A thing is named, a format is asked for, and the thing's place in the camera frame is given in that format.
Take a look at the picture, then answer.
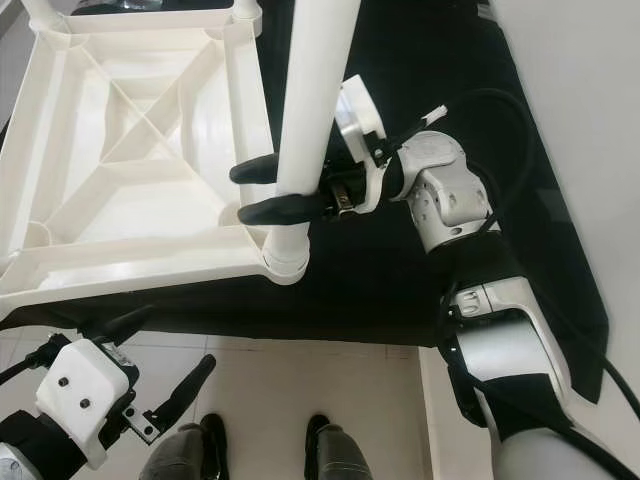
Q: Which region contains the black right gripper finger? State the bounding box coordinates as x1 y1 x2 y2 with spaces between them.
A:
237 193 327 227
230 153 285 187

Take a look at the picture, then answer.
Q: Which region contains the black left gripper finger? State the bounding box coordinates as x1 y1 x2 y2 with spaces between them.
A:
85 305 158 347
150 353 218 431

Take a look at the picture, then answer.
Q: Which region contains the white plastic children table top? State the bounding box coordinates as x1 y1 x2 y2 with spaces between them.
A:
0 15 310 324

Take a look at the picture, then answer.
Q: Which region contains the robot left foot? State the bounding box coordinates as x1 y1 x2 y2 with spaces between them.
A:
139 413 232 480

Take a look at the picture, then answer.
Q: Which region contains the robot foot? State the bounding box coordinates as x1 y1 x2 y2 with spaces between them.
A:
304 413 382 480
139 413 232 480

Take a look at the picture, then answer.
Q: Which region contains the black tablecloth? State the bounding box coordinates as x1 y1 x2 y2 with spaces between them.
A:
0 0 612 377

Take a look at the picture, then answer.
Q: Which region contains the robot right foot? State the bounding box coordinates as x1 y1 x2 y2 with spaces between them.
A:
304 413 382 480

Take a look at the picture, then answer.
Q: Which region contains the clear tape patch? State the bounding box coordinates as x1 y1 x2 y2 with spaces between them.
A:
74 0 153 14

